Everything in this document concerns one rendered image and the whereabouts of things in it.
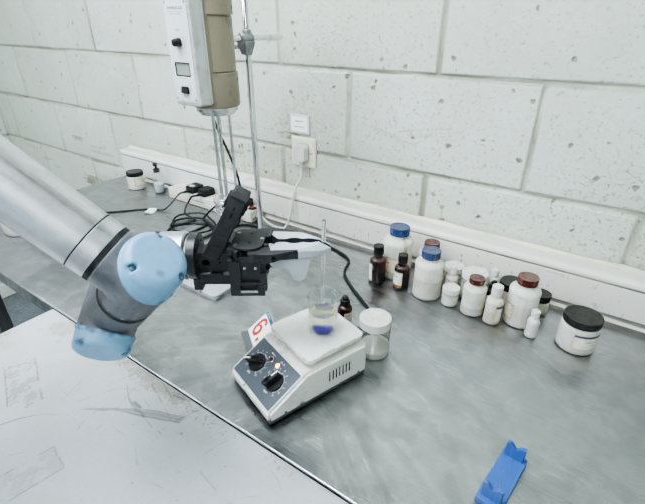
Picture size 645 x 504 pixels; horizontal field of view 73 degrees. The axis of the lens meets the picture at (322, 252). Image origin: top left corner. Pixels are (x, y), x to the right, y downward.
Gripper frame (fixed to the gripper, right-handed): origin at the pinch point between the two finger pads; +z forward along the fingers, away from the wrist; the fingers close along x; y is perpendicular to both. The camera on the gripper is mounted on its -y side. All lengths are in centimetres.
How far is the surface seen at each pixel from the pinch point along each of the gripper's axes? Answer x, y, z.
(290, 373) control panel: 6.7, 19.8, -5.0
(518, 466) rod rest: 20.1, 24.7, 27.1
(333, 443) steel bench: 15.0, 25.9, 1.6
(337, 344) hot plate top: 3.1, 17.1, 2.6
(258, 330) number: -9.7, 24.2, -12.1
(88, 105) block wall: -131, 2, -94
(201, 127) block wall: -91, 2, -38
